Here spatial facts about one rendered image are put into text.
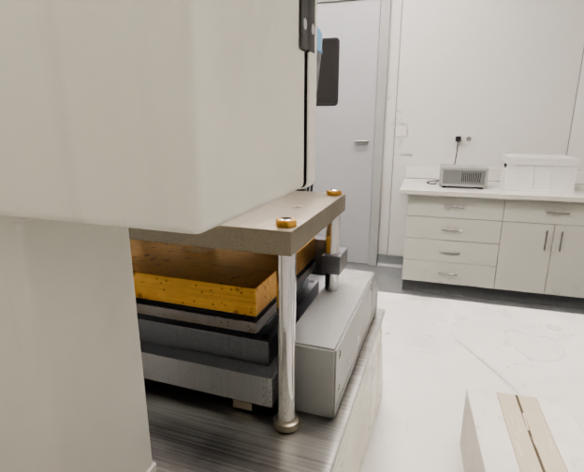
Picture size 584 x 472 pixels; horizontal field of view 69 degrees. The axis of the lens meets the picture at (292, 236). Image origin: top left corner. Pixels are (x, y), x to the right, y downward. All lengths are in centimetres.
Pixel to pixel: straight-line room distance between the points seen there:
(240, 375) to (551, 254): 287
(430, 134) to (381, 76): 58
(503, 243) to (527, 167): 50
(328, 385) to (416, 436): 32
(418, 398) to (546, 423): 22
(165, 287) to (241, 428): 14
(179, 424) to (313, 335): 14
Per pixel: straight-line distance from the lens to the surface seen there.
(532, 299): 331
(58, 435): 29
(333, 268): 48
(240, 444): 40
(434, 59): 355
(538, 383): 89
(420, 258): 309
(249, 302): 35
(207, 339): 43
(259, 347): 41
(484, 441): 58
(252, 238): 33
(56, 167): 17
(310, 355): 39
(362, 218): 362
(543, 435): 61
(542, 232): 311
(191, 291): 38
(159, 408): 45
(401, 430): 71
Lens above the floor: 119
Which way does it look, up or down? 15 degrees down
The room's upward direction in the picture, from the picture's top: straight up
